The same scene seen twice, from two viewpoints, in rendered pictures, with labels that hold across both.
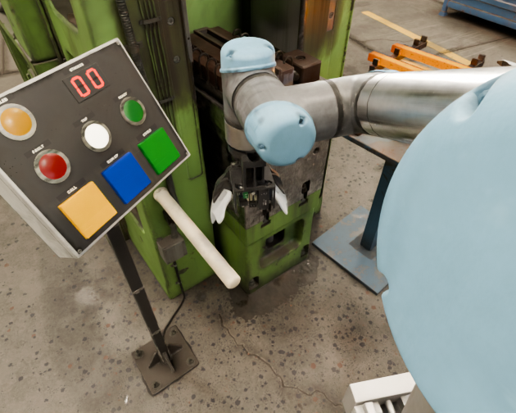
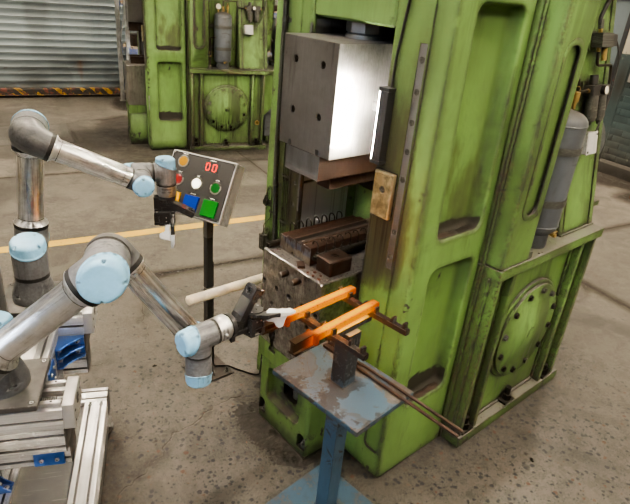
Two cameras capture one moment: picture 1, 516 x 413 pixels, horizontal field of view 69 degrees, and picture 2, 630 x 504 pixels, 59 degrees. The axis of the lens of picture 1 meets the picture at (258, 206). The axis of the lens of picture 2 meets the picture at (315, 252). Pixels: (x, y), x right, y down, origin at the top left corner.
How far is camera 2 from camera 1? 231 cm
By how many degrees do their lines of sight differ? 68
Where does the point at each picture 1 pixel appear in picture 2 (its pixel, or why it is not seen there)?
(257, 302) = (250, 419)
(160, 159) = (204, 210)
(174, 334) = (225, 371)
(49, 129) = (188, 169)
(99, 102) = (208, 175)
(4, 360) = (218, 307)
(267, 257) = (280, 401)
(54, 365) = not seen: hidden behind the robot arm
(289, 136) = not seen: hidden behind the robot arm
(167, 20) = (293, 181)
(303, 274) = (282, 453)
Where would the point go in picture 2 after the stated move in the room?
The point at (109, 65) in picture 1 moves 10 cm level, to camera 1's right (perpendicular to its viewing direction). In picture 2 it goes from (223, 168) to (221, 176)
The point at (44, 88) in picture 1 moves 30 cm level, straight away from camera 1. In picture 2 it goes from (198, 159) to (257, 153)
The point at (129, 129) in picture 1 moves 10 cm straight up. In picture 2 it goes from (207, 191) to (207, 169)
